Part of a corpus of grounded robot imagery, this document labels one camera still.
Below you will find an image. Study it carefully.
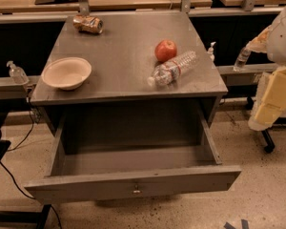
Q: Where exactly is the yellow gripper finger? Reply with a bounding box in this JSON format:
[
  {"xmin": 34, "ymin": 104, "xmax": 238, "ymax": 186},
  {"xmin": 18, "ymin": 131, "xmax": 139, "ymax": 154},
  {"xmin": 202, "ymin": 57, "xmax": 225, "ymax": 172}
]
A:
[{"xmin": 246, "ymin": 27, "xmax": 270, "ymax": 53}]

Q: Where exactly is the clear plastic water bottle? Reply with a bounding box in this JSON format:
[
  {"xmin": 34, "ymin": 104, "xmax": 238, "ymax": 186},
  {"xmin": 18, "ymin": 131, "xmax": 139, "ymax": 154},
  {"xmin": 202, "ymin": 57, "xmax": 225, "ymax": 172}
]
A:
[{"xmin": 147, "ymin": 51, "xmax": 198, "ymax": 87}]

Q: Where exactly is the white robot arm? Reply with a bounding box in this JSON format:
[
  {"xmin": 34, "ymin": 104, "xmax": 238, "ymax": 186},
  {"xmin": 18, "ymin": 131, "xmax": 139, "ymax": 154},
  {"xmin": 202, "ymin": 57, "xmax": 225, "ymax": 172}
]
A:
[{"xmin": 246, "ymin": 6, "xmax": 286, "ymax": 131}]

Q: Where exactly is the small background water bottle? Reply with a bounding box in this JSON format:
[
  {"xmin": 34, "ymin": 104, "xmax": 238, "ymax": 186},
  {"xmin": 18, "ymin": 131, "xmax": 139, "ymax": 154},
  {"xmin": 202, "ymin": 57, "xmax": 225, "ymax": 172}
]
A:
[{"xmin": 234, "ymin": 47, "xmax": 251, "ymax": 72}]

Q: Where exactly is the right hand sanitizer pump bottle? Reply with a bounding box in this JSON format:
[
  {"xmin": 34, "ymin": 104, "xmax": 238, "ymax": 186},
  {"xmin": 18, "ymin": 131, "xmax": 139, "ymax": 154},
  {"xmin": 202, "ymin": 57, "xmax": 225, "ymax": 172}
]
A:
[{"xmin": 207, "ymin": 42, "xmax": 216, "ymax": 61}]

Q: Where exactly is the hand sanitizer pump bottle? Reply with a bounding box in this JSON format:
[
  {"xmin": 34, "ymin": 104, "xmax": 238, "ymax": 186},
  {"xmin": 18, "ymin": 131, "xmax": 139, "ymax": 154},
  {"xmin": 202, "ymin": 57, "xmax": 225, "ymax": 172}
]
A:
[
  {"xmin": 207, "ymin": 42, "xmax": 216, "ymax": 61},
  {"xmin": 7, "ymin": 61, "xmax": 29, "ymax": 85}
]

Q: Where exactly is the metal drawer knob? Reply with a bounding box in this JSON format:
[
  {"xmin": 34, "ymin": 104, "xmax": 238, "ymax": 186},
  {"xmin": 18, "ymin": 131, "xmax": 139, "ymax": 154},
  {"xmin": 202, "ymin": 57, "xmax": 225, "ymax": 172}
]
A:
[{"xmin": 133, "ymin": 185, "xmax": 142, "ymax": 195}]

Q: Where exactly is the open grey top drawer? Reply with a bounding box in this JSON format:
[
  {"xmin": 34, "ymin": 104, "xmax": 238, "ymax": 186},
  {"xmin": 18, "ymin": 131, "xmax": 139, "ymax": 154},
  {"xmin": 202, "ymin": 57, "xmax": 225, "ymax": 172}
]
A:
[{"xmin": 25, "ymin": 102, "xmax": 241, "ymax": 204}]

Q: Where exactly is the left hand sanitizer pump bottle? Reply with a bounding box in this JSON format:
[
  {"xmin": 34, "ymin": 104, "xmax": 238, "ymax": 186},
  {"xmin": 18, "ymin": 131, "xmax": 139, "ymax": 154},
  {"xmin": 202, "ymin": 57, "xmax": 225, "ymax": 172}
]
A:
[{"xmin": 7, "ymin": 61, "xmax": 29, "ymax": 85}]

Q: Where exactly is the red apple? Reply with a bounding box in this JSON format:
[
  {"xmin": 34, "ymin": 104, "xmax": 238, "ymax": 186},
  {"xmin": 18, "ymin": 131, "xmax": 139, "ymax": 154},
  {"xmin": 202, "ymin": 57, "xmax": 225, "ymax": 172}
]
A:
[{"xmin": 154, "ymin": 39, "xmax": 177, "ymax": 62}]

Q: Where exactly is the black chair base right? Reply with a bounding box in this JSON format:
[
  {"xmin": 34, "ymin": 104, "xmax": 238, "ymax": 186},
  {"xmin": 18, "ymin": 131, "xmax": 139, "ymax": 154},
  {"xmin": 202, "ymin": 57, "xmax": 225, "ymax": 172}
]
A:
[{"xmin": 244, "ymin": 95, "xmax": 286, "ymax": 155}]

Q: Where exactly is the crushed brown snack can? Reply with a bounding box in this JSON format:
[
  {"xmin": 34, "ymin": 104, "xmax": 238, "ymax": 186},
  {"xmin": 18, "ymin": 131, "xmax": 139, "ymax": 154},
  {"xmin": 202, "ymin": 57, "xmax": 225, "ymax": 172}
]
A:
[{"xmin": 72, "ymin": 15, "xmax": 103, "ymax": 34}]

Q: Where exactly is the white paper bowl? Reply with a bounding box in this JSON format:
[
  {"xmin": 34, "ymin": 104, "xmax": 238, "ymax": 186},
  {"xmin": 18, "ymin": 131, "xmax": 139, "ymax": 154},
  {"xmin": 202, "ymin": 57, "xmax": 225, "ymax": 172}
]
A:
[{"xmin": 41, "ymin": 57, "xmax": 92, "ymax": 91}]

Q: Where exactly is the black floor cable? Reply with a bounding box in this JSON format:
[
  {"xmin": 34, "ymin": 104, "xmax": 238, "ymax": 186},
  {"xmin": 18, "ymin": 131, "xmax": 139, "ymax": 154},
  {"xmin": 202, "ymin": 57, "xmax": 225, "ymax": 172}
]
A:
[{"xmin": 0, "ymin": 89, "xmax": 64, "ymax": 229}]

